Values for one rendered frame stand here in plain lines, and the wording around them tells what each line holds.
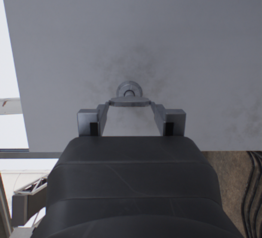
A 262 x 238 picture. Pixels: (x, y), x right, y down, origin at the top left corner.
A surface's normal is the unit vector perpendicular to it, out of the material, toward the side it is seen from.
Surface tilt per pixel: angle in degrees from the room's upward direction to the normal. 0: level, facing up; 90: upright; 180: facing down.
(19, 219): 90
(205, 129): 90
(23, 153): 90
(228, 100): 90
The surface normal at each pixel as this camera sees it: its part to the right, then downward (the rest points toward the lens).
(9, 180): 0.02, -0.73
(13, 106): 0.04, 0.29
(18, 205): 0.03, -0.04
